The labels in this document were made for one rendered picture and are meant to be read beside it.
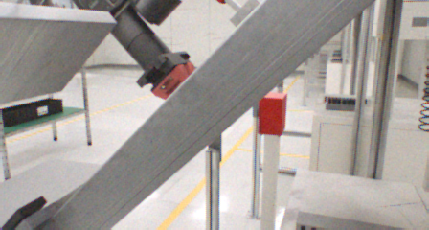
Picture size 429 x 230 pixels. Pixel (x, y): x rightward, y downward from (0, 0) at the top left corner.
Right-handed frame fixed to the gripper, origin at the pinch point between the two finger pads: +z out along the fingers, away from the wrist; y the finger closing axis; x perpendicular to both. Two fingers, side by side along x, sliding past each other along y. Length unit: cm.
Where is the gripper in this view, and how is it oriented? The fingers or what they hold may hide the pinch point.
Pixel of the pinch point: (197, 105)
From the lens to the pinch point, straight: 55.8
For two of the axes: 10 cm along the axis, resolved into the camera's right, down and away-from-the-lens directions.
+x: -6.7, 6.3, 4.0
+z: 6.7, 7.4, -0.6
